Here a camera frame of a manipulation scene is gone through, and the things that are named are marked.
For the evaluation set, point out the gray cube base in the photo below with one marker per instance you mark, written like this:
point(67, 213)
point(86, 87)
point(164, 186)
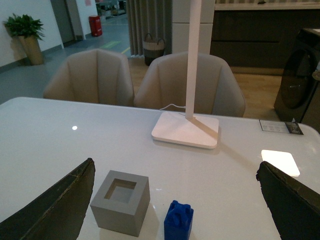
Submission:
point(121, 202)

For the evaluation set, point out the gray curtain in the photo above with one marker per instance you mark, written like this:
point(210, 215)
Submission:
point(149, 17)

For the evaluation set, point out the white desk lamp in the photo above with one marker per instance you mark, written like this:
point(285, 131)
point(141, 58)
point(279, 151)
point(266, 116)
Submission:
point(189, 129)

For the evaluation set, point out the beige chair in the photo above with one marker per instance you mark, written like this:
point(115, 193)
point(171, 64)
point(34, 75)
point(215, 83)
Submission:
point(93, 76)
point(216, 93)

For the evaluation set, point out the woven basket with handles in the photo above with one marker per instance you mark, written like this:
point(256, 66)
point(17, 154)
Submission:
point(152, 48)

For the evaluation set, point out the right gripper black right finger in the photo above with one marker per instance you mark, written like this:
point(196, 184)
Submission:
point(294, 207)

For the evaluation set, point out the white cabinet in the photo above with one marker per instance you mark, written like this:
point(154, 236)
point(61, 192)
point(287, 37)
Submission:
point(181, 25)

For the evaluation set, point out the dark label card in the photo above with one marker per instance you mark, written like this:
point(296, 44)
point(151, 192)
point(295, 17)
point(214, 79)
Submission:
point(280, 127)

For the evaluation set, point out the beige chair left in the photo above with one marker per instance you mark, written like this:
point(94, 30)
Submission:
point(93, 76)

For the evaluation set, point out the blue plastic part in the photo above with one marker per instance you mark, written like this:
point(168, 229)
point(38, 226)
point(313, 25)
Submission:
point(178, 221)

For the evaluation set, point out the potted green plant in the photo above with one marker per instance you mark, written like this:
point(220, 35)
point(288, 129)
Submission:
point(28, 31)

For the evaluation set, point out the beige chair right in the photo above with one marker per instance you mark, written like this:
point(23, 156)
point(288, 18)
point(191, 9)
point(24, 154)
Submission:
point(216, 93)

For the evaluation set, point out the dark washing machine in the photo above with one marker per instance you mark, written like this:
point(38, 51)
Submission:
point(297, 85)

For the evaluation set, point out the red bin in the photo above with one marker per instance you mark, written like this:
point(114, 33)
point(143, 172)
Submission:
point(95, 25)

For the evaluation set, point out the dark kitchen counter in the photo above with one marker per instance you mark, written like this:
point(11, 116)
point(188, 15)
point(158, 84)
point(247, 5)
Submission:
point(257, 36)

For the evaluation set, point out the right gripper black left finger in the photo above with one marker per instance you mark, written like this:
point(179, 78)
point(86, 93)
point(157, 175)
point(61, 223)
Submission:
point(58, 213)

